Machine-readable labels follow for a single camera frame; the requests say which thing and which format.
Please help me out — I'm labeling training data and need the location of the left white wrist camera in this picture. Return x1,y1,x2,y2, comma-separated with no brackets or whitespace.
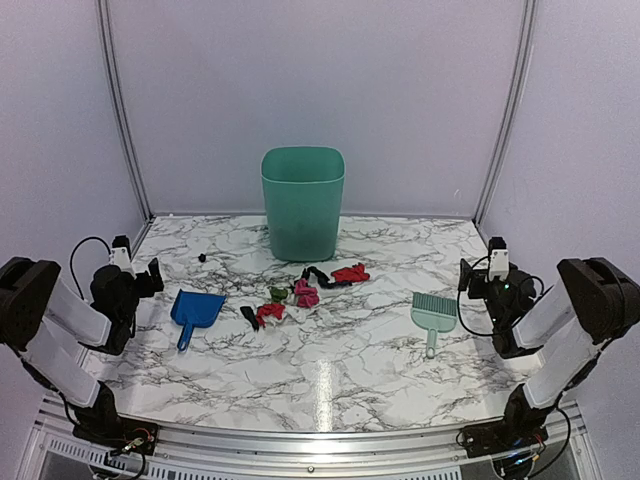
110,235,135,276

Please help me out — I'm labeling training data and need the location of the left aluminium corner post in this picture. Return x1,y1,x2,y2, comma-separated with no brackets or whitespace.
96,0,154,223

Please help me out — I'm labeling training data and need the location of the white paper scrap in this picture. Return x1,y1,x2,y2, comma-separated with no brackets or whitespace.
265,290,341,327

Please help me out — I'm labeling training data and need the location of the blue plastic dustpan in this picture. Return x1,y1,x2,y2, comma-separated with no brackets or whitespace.
170,290,226,352

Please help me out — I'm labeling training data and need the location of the green plastic waste bin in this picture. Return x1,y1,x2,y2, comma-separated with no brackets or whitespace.
261,146,345,262

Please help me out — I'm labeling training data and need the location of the aluminium corner post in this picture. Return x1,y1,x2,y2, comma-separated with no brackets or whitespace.
96,0,154,223
473,0,538,228

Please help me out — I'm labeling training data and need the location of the right aluminium corner post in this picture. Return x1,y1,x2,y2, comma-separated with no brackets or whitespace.
473,0,538,228

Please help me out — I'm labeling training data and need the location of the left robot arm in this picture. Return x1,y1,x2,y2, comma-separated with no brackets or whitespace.
1,257,164,450

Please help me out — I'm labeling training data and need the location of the aluminium front frame rail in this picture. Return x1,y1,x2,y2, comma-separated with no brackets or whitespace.
17,396,603,479

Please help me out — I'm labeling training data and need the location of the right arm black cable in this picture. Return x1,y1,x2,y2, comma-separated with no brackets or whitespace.
455,254,546,337

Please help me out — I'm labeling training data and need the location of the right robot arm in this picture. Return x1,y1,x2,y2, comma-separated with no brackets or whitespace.
458,257,639,457

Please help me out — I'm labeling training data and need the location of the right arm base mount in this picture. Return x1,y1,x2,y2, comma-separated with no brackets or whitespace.
456,421,548,458

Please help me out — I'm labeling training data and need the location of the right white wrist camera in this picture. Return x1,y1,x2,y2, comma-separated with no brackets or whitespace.
487,236,510,282

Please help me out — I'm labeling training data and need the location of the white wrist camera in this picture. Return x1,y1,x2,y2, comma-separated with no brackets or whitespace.
487,236,510,282
110,235,135,276

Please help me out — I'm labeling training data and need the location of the light green hand brush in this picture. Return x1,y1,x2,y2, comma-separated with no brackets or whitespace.
410,292,457,359

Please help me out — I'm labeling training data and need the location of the pink paper scrap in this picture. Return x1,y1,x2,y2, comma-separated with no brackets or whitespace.
294,278,319,308

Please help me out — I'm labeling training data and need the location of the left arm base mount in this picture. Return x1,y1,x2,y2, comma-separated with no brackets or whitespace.
73,417,159,456

